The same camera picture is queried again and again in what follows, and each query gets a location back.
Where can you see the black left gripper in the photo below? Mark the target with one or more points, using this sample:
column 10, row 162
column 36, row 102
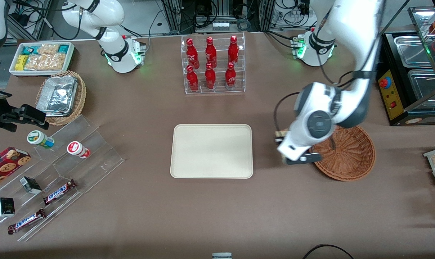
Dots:
column 278, row 142

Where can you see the triangular sandwich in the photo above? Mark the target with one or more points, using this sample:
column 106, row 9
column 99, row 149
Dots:
column 282, row 134

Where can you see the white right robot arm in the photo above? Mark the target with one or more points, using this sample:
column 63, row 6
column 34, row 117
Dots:
column 113, row 43

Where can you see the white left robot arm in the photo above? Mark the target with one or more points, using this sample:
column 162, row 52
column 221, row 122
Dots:
column 347, row 36

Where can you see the brown wicker basket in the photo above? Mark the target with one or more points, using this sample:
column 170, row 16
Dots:
column 350, row 154

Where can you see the light wicker basket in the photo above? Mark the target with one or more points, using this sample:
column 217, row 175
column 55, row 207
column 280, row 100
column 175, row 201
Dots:
column 81, row 97

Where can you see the beige plastic tray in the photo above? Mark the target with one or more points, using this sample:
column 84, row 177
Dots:
column 211, row 151

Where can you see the green lid yogurt cup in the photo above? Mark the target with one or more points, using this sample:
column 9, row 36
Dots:
column 40, row 139

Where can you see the aluminium foil container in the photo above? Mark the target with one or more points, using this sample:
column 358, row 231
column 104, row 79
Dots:
column 57, row 95

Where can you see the red lid yogurt cup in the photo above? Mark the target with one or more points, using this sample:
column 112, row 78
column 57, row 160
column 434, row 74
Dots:
column 77, row 149

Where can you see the red cookie box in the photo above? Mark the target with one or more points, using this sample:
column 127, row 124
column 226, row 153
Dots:
column 7, row 166

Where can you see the clear rice cracker bag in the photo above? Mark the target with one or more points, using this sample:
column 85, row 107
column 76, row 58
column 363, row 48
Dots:
column 49, row 49
column 46, row 62

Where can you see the yellow snack packet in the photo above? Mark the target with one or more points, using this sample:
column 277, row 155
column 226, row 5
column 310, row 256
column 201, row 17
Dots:
column 21, row 62

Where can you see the small black white box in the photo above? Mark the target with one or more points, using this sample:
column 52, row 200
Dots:
column 31, row 185
column 5, row 207

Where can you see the white rectangular snack bin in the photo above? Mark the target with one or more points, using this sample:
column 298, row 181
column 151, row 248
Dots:
column 70, row 57

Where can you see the teal snack packet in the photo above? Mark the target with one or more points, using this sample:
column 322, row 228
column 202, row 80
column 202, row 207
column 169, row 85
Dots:
column 63, row 48
column 28, row 49

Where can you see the clear acrylic stepped display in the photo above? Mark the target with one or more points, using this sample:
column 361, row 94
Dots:
column 95, row 158

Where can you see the snickers chocolate bar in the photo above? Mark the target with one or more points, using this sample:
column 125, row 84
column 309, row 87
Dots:
column 59, row 191
column 26, row 221

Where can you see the black food warmer cabinet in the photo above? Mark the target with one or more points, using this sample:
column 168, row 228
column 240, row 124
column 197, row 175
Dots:
column 392, row 104

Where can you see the red cola bottle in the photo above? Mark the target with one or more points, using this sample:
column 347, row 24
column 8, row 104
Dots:
column 192, row 79
column 210, row 52
column 192, row 54
column 210, row 77
column 230, row 75
column 233, row 51

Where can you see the clear acrylic bottle rack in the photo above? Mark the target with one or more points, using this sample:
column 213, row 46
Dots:
column 214, row 90

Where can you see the grey device at table edge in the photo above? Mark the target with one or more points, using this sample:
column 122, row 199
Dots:
column 222, row 255

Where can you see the steel warmer pan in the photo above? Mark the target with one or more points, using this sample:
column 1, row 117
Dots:
column 412, row 52
column 424, row 88

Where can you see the white power strip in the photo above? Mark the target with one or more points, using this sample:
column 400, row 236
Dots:
column 222, row 25

